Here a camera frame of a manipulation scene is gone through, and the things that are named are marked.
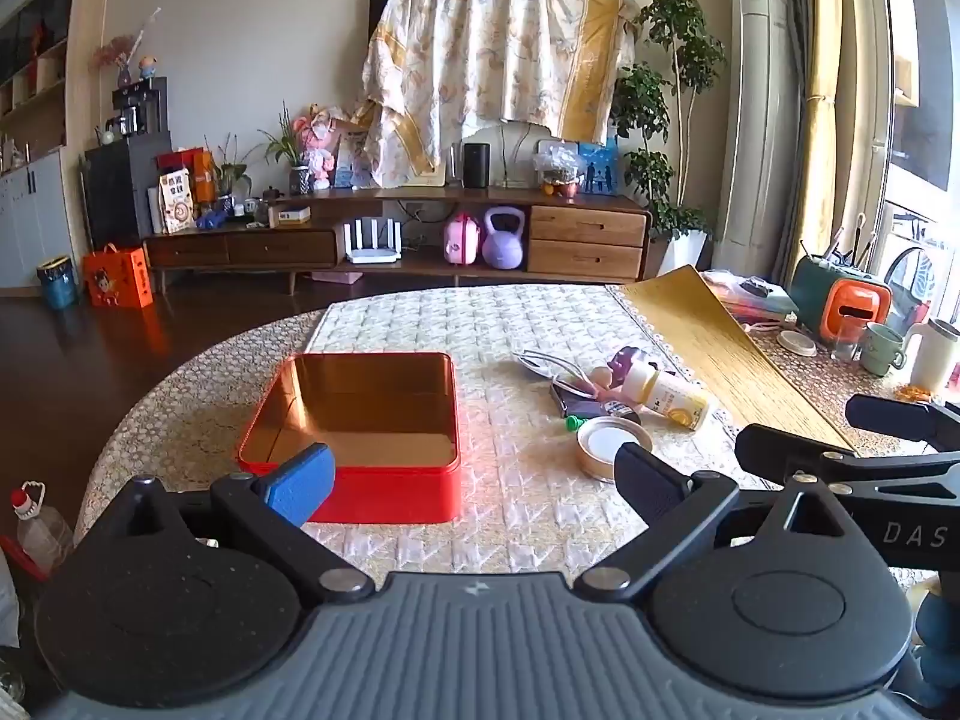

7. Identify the floral cloth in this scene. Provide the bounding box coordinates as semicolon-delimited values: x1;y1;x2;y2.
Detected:
362;0;642;188

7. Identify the black television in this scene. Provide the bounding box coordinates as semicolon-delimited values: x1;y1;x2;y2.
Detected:
369;0;402;102

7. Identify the pink flower vase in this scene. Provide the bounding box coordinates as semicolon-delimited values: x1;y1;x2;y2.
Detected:
91;7;162;87

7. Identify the wall cabinet with shelves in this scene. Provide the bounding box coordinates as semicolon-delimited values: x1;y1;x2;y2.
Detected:
0;0;113;290

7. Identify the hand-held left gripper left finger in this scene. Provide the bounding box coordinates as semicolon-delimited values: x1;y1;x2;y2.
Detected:
112;444;376;605

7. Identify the black mini fridge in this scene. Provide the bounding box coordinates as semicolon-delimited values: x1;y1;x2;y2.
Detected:
81;136;175;248

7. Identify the black coffee machine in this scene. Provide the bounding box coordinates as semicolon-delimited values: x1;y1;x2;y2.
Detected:
105;77;170;140

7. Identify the round white tin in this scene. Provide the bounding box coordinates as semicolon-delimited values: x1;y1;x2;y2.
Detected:
576;415;655;482

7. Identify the purple kettlebell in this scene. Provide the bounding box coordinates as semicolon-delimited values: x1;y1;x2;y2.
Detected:
481;206;526;269

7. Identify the purple toy figure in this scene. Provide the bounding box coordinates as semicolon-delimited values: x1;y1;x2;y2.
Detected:
606;346;661;391

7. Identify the red tin box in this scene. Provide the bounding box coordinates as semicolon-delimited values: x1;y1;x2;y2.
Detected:
236;351;462;524

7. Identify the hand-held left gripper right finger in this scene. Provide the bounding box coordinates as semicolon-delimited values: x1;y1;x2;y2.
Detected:
574;444;863;602

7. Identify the orange gift box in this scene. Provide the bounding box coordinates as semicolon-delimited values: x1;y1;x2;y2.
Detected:
82;244;155;308

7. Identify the blue trash bin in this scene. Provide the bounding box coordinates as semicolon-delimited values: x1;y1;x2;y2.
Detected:
36;255;78;310

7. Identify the white tall cup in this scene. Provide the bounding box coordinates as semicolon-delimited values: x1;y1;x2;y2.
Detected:
904;315;960;395

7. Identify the orange red gift bag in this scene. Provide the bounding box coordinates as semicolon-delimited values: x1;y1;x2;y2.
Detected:
156;146;218;203

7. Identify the purple rectangular case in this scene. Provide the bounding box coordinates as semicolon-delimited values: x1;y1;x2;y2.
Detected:
551;382;601;417

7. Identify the small potted plant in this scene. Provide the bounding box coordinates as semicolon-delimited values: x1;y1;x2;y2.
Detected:
202;133;252;215

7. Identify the blue picture box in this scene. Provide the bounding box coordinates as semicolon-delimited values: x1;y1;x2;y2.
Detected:
577;136;622;196

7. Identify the white router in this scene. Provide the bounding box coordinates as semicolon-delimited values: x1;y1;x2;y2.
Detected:
343;216;402;265

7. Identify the potted green tree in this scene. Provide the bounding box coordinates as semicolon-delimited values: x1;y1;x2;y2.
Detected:
611;0;728;275

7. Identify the green mug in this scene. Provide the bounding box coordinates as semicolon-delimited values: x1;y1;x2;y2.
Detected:
861;322;908;377

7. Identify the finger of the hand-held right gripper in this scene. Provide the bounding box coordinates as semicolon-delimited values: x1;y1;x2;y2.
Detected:
735;424;960;497
846;394;960;445

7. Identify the pile of plastic bags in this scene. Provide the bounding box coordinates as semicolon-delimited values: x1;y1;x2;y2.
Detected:
701;270;800;323

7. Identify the mustard yellow cloth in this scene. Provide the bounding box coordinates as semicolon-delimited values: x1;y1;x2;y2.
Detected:
621;264;856;458

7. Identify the wooden television stand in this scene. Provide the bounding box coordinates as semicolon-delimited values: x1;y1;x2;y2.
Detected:
142;186;652;295

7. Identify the pink toy suitcase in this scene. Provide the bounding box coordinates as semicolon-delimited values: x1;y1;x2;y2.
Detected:
444;211;482;265

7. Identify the white standing air conditioner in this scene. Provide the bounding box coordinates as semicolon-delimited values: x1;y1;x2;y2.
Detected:
711;0;802;282

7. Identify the plastic bottle red cap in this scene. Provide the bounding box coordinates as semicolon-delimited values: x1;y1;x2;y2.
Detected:
9;481;74;578

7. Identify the orange plastic box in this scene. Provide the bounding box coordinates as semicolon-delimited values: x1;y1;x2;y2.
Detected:
819;279;893;346

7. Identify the potted orchid plant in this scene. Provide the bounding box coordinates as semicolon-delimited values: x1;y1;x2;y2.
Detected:
259;101;316;196

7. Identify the white yellow supplement bottle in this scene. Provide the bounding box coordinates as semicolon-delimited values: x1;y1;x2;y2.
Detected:
626;364;710;432

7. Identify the beige lace tablecloth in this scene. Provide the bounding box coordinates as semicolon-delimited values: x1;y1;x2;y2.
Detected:
75;281;960;601

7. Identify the clear bag of snacks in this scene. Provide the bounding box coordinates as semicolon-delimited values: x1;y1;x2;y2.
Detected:
534;142;584;200

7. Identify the green utensil holder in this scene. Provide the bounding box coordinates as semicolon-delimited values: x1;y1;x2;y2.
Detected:
791;255;856;332

